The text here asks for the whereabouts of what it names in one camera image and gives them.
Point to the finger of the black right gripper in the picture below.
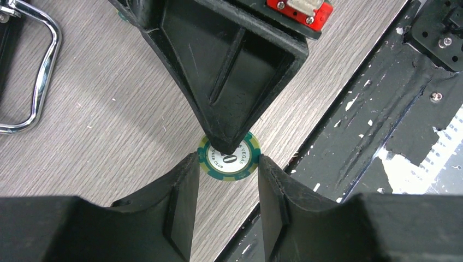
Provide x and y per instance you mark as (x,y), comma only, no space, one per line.
(229,60)

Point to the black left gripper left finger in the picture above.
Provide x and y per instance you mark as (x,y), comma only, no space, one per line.
(155,223)

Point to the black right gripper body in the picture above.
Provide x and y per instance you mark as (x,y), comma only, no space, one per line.
(306,18)

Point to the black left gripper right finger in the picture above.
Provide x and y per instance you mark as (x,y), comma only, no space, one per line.
(301,225)

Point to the green 20 chip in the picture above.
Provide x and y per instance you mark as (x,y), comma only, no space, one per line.
(230,167)

